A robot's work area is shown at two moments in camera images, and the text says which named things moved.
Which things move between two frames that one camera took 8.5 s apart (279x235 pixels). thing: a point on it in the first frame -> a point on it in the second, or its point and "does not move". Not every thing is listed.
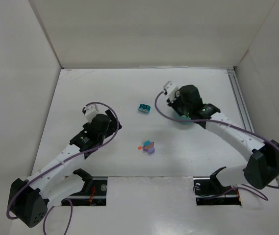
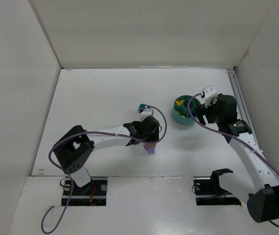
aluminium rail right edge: x=240 y=100 does not move
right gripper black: x=176 y=107 -> x=205 y=114
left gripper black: x=113 y=119 -> x=151 y=139
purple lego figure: x=149 y=147 does not move
